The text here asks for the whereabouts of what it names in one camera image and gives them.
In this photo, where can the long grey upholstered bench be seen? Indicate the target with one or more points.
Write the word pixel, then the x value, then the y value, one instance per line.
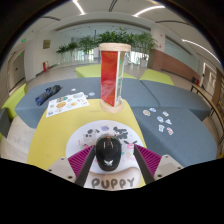
pixel 83 85

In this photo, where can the black computer mouse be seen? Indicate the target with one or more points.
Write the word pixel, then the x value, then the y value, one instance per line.
pixel 108 153

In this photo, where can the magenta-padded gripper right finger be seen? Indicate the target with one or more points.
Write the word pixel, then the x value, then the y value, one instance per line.
pixel 150 160

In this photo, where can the brown wall plaque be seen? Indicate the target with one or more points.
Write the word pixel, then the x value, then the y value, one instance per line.
pixel 46 44

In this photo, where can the white sticker sheet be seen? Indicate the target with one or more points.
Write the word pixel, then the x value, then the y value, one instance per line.
pixel 66 104

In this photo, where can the white printed round mouse pad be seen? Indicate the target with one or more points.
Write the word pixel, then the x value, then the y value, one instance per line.
pixel 100 128

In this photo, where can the green exit sign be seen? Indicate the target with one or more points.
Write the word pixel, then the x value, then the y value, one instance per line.
pixel 24 40

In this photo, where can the group of small stickers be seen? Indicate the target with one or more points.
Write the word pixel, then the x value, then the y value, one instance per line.
pixel 160 119

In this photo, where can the brown wooden reception counter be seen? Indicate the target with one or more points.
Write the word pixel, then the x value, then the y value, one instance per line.
pixel 173 65

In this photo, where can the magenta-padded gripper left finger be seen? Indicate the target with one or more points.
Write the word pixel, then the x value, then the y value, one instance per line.
pixel 80 161

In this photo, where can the row of potted green plants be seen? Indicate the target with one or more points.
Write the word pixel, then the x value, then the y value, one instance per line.
pixel 110 36

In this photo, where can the red panel wooden tower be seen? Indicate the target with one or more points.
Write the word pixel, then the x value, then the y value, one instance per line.
pixel 109 76

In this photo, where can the group of ceiling strip lights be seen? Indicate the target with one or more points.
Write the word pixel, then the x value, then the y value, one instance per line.
pixel 79 8

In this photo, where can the grey cube seat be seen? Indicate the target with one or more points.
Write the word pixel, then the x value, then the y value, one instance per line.
pixel 4 121

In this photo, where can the red fire extinguisher cabinet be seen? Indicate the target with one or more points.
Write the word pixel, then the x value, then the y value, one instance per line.
pixel 45 66

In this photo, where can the wooden chair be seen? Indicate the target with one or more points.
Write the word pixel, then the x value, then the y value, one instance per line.
pixel 208 96

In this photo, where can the lime green upholstered seat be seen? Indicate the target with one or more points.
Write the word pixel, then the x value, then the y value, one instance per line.
pixel 15 100
pixel 156 76
pixel 88 70

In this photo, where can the dark folded umbrella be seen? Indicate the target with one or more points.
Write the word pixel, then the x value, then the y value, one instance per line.
pixel 47 95

